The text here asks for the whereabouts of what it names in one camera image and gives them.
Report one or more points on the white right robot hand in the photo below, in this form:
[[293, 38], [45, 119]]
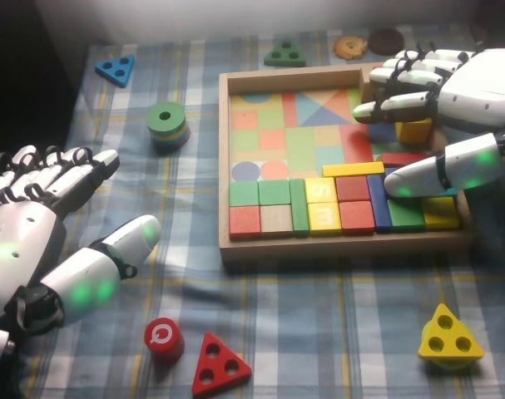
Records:
[[481, 91]]

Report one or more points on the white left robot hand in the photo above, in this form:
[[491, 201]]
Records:
[[23, 249]]

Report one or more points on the yellow rectangular block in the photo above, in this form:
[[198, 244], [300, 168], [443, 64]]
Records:
[[414, 133]]

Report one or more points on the red cylinder block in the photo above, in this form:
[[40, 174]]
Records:
[[164, 349]]

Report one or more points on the green triangle block with holes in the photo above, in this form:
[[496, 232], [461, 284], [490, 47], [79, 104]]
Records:
[[273, 61]]

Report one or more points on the blue triangle block with holes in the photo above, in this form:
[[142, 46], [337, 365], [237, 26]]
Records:
[[128, 66]]

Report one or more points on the wooden block tray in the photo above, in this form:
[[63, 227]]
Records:
[[318, 246]]

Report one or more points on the red triangle block with holes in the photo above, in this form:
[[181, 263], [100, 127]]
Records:
[[217, 364]]

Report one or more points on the yellow triangle block with holes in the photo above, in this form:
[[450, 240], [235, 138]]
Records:
[[449, 332]]

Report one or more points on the dark chocolate cookie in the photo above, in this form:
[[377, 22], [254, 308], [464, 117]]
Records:
[[385, 41]]

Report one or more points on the tan flower cookie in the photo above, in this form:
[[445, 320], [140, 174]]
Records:
[[343, 50]]

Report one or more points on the white backdrop board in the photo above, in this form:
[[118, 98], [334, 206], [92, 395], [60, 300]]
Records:
[[277, 16]]

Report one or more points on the blue plaid cloth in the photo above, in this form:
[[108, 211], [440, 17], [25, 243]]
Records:
[[318, 311]]

